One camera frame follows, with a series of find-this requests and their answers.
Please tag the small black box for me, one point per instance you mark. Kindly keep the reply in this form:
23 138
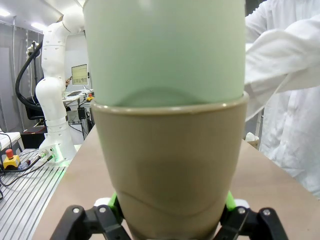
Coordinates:
81 113

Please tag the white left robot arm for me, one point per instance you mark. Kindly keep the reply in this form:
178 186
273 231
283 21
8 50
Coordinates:
53 75

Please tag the cardboard box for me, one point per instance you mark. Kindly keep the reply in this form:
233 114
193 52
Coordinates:
253 145

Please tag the person in white lab coat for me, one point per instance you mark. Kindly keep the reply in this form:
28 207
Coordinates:
295 140

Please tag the white tissue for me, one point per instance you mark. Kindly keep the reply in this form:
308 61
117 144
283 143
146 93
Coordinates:
251 137

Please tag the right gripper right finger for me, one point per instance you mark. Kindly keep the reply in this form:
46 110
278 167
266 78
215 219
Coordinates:
250 222

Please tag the person's left forearm white sleeve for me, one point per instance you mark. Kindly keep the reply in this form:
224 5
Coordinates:
280 57

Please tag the brown plastic cup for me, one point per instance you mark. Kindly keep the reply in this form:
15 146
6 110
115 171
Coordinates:
170 155

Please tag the lit computer screen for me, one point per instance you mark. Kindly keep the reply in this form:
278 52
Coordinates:
80 73

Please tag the light green plastic cup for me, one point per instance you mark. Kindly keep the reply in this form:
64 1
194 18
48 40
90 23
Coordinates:
165 50

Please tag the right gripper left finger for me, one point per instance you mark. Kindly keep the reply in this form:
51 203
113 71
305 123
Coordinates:
100 222

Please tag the person's right forearm white sleeve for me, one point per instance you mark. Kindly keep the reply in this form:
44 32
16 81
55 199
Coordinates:
257 22

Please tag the yellow red emergency stop button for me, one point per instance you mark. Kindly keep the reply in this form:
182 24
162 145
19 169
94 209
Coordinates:
11 160

